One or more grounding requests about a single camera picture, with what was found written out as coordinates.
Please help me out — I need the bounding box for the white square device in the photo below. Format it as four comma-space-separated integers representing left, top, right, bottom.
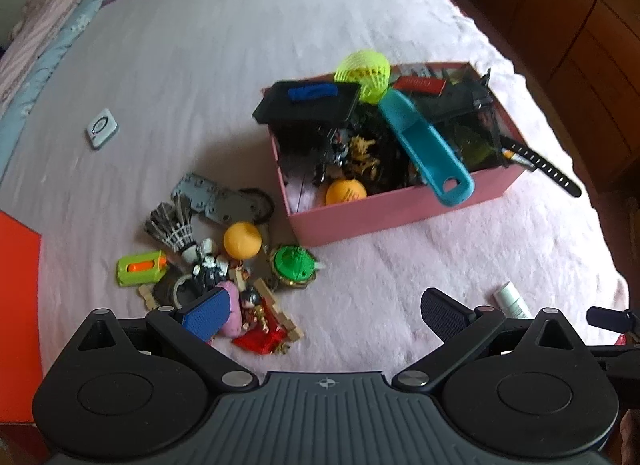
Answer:
85, 108, 120, 151

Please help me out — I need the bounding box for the black and white figurine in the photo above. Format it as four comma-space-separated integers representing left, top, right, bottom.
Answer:
191, 239, 232, 296

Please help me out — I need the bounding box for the pink cardboard box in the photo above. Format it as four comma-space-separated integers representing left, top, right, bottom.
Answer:
262, 61, 531, 248

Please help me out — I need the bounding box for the light grey plastic plate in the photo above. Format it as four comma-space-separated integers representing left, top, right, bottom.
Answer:
171, 172, 221, 213

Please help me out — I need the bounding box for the red dress doll figurine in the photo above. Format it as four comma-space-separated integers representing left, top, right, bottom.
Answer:
231, 290, 293, 355

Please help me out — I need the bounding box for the green spinning top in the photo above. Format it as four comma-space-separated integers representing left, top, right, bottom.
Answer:
269, 244, 327, 292

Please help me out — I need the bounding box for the pink striped quilt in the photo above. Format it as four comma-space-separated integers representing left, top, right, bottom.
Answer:
0, 0, 101, 106

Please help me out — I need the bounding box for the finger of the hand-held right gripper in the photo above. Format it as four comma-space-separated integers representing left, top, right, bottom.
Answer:
586, 306, 637, 334

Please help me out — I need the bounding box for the red flat case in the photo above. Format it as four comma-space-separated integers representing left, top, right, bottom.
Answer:
392, 74, 447, 97

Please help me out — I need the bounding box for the pink soft toy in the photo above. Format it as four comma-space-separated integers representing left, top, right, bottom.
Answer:
212, 281, 244, 337

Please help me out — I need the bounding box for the green and orange toy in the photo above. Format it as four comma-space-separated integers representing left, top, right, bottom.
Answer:
116, 251, 169, 287

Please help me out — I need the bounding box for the brown wooden wardrobe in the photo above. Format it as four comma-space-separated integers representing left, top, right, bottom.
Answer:
400, 0, 640, 191

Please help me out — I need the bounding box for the black plastic tray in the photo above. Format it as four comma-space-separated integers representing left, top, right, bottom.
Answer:
251, 80, 362, 126

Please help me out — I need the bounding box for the yellow plastic shuttlecock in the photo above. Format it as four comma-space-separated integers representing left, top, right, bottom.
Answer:
334, 49, 392, 105

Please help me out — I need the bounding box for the black tape roll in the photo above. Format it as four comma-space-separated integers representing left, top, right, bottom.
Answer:
151, 270, 201, 310

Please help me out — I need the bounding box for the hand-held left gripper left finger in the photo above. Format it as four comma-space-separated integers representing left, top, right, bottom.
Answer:
65, 287, 261, 391

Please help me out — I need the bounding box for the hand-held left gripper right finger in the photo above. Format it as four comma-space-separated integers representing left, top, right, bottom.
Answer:
392, 287, 593, 391

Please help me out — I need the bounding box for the grey feather shuttlecock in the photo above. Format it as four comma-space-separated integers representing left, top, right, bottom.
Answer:
144, 195, 198, 261

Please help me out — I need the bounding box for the gold toy figure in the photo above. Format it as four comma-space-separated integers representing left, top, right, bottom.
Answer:
347, 135, 383, 178

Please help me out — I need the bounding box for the white tube bottle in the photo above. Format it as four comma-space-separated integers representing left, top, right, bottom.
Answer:
493, 281, 533, 319

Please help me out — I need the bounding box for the black rubber ring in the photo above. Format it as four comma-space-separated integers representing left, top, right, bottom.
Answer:
240, 188, 277, 223

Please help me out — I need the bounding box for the dark translucent case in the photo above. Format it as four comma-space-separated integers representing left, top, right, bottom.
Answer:
430, 68, 503, 171

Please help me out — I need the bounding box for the teal plastic scoop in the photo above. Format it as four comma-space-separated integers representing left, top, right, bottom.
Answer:
377, 90, 475, 208

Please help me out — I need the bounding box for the orange board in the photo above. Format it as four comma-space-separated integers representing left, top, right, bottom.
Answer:
0, 210, 42, 423

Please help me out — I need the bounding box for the orange ping pong ball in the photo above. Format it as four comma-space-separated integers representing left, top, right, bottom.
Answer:
223, 222, 262, 260
325, 178, 368, 207

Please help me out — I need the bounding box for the light blue blanket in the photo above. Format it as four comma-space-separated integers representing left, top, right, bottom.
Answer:
0, 0, 166, 181

